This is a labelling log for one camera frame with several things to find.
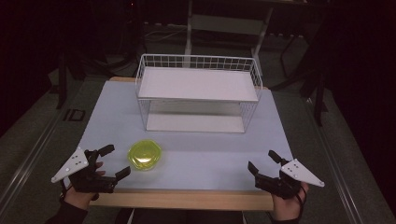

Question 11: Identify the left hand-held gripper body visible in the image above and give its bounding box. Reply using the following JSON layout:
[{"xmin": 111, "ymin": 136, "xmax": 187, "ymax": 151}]
[{"xmin": 50, "ymin": 147, "xmax": 118, "ymax": 194}]

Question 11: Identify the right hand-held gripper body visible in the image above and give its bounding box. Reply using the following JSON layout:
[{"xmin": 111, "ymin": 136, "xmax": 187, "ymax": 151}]
[{"xmin": 254, "ymin": 158, "xmax": 326, "ymax": 201}]

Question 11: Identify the person's left hand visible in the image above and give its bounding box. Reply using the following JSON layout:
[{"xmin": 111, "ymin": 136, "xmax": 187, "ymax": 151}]
[{"xmin": 63, "ymin": 161, "xmax": 106, "ymax": 211}]

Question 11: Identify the person's right hand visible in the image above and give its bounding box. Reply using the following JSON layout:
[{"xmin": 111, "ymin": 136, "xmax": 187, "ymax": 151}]
[{"xmin": 269, "ymin": 181, "xmax": 310, "ymax": 222}]

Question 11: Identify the yellow-green plastic lidded bowl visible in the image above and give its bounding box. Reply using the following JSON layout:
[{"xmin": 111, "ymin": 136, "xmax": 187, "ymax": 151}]
[{"xmin": 127, "ymin": 138, "xmax": 163, "ymax": 172}]

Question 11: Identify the pale blue table mat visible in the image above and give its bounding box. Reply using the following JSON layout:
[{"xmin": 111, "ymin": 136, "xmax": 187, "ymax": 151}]
[{"xmin": 64, "ymin": 80, "xmax": 294, "ymax": 191}]

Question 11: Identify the wooden table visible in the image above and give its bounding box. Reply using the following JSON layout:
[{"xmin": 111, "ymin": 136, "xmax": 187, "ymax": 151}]
[{"xmin": 89, "ymin": 76, "xmax": 275, "ymax": 212}]

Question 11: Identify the black metal stand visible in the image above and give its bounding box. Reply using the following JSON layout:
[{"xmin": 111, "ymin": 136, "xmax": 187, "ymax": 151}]
[{"xmin": 55, "ymin": 50, "xmax": 69, "ymax": 110}]

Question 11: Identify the black tripod stand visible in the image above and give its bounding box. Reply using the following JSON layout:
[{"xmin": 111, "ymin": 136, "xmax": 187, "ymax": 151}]
[{"xmin": 270, "ymin": 31, "xmax": 330, "ymax": 127}]

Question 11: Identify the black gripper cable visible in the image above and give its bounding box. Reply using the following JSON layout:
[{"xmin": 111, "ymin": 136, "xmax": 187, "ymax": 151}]
[{"xmin": 294, "ymin": 185, "xmax": 308, "ymax": 220}]

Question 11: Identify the black floor bracket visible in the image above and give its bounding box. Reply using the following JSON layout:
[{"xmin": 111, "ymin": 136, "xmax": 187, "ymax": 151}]
[{"xmin": 63, "ymin": 108, "xmax": 87, "ymax": 122}]

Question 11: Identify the metal floor rail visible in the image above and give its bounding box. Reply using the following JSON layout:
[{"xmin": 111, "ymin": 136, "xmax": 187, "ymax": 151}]
[
  {"xmin": 0, "ymin": 104, "xmax": 64, "ymax": 213},
  {"xmin": 303, "ymin": 97, "xmax": 363, "ymax": 224}
]

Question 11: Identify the white wire shelf rack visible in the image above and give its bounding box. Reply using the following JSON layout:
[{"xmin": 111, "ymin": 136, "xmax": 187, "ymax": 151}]
[{"xmin": 134, "ymin": 53, "xmax": 263, "ymax": 134}]

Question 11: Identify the white cable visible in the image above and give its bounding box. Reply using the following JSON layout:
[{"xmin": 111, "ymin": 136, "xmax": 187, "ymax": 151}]
[{"xmin": 143, "ymin": 23, "xmax": 189, "ymax": 44}]

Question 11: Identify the white metal stand frame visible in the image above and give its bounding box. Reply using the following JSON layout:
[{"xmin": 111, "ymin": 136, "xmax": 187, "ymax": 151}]
[{"xmin": 184, "ymin": 0, "xmax": 276, "ymax": 77}]

